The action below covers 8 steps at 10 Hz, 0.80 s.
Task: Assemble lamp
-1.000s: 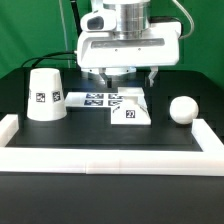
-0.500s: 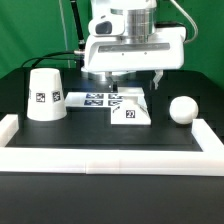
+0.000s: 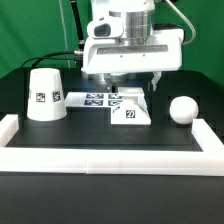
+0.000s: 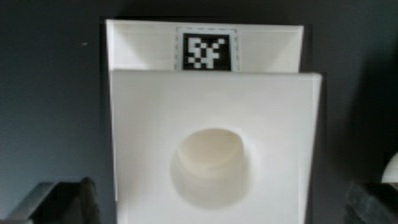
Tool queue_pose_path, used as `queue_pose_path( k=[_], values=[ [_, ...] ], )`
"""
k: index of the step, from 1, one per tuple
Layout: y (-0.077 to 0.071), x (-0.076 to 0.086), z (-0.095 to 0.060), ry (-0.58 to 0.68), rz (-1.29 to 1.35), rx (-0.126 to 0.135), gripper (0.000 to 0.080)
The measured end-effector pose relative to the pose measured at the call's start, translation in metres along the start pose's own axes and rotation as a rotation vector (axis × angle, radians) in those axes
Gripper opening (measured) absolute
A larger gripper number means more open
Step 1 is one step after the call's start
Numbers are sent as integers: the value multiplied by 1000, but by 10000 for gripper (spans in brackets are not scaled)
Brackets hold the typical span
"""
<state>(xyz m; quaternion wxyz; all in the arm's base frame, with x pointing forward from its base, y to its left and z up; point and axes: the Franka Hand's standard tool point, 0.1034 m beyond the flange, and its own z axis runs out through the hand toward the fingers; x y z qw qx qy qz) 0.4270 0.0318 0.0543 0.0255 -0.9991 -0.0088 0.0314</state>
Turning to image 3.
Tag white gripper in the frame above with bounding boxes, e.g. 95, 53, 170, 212
82, 18, 184, 93

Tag white lamp bulb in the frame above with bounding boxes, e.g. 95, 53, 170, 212
169, 96, 199, 125

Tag white marker sheet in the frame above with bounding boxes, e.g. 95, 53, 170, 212
65, 92, 123, 108

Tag white U-shaped fence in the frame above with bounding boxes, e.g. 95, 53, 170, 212
0, 114, 224, 176

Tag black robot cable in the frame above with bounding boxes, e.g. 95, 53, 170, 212
20, 0, 88, 69

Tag white lamp shade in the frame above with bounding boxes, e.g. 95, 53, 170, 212
27, 68, 67, 121

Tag white lamp base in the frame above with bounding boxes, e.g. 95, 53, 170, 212
111, 87, 151, 125

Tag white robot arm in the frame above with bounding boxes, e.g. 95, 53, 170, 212
82, 0, 196, 92

